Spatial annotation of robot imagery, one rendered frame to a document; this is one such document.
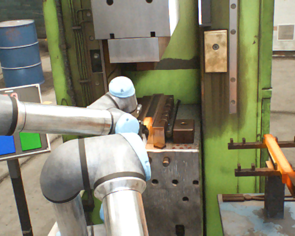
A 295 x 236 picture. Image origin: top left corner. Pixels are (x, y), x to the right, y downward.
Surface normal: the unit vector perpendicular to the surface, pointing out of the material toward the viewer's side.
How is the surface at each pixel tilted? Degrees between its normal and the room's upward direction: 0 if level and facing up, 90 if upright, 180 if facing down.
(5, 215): 0
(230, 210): 0
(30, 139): 60
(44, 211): 0
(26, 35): 90
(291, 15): 90
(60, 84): 90
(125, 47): 90
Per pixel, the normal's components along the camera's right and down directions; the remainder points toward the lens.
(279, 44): -0.33, 0.37
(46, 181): -0.67, 0.23
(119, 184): 0.11, 0.21
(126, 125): 0.57, 0.26
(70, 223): 0.26, 0.74
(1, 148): 0.21, -0.18
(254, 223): -0.07, -0.93
